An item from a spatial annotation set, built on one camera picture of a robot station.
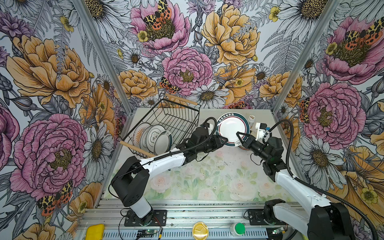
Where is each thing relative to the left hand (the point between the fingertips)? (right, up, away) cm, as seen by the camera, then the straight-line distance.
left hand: (226, 145), depth 78 cm
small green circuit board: (-38, -40, -7) cm, 55 cm away
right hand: (+5, +4, 0) cm, 7 cm away
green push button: (+2, -33, -14) cm, 36 cm away
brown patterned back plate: (-51, +5, +14) cm, 53 cm away
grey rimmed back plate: (+2, +11, +3) cm, 12 cm away
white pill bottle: (+23, +14, +26) cm, 38 cm away
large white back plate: (-42, +5, +14) cm, 45 cm away
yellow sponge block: (-62, -39, -8) cm, 74 cm away
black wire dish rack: (-33, +14, +34) cm, 50 cm away
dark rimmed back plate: (-35, 0, +12) cm, 37 cm away
